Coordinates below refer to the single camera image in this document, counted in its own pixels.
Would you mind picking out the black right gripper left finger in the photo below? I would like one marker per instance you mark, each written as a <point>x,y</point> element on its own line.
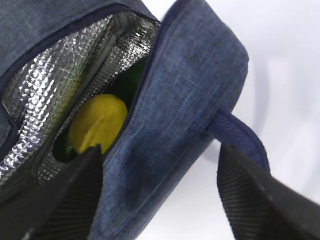
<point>62,208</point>

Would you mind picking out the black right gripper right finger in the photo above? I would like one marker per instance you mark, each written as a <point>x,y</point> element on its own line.
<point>259,207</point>

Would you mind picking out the yellow lemon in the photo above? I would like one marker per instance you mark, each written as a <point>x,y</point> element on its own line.
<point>98,122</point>

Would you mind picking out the green cucumber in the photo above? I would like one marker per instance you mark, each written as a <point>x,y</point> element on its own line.
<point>123,87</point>

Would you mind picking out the navy blue insulated bag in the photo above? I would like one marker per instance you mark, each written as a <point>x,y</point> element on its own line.
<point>57,54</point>

